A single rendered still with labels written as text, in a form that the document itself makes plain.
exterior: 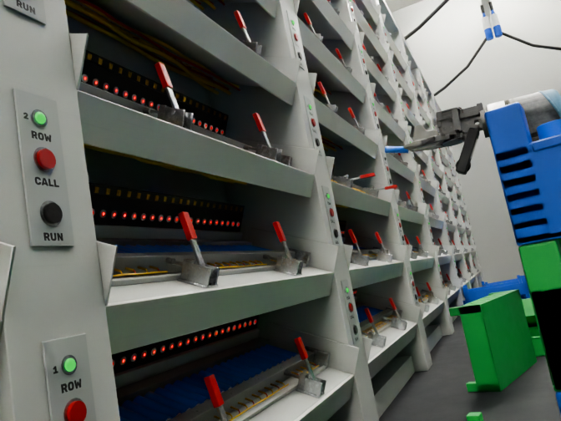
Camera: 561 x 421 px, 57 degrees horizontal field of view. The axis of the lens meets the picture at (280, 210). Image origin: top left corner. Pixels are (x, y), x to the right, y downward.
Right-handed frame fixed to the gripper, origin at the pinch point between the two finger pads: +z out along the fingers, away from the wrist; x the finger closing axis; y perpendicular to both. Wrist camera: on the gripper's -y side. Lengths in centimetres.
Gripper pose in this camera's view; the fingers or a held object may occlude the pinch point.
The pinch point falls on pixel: (409, 149)
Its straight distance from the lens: 143.0
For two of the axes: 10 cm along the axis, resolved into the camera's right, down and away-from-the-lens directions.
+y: -1.4, -9.8, 1.3
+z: -9.0, 1.8, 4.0
